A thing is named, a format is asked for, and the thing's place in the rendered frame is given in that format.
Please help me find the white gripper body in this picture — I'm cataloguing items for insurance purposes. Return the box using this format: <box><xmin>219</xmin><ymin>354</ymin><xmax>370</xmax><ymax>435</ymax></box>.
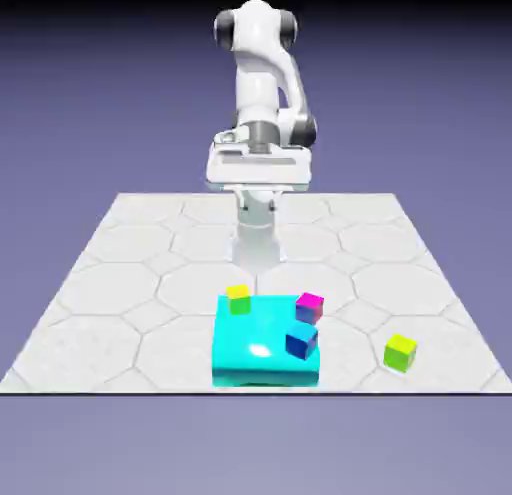
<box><xmin>204</xmin><ymin>141</ymin><xmax>314</xmax><ymax>193</ymax></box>

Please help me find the small lime cube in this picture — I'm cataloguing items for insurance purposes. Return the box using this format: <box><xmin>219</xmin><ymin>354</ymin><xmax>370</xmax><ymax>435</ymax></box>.
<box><xmin>382</xmin><ymin>333</ymin><xmax>419</xmax><ymax>375</ymax></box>

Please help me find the small yellow cube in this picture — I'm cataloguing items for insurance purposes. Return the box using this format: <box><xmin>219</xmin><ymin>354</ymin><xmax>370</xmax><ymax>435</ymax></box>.
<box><xmin>225</xmin><ymin>284</ymin><xmax>252</xmax><ymax>317</ymax></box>

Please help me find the small magenta cube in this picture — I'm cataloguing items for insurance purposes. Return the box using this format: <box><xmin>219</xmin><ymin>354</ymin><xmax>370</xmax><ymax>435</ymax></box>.
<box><xmin>294</xmin><ymin>291</ymin><xmax>326</xmax><ymax>327</ymax></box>

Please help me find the small blue cube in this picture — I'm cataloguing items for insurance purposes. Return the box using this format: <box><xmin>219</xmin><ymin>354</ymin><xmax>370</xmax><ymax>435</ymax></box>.
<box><xmin>284</xmin><ymin>321</ymin><xmax>320</xmax><ymax>362</ymax></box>

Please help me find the large cyan box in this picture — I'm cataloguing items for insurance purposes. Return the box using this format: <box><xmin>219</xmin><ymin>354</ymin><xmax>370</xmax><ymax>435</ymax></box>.
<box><xmin>210</xmin><ymin>293</ymin><xmax>322</xmax><ymax>389</ymax></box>

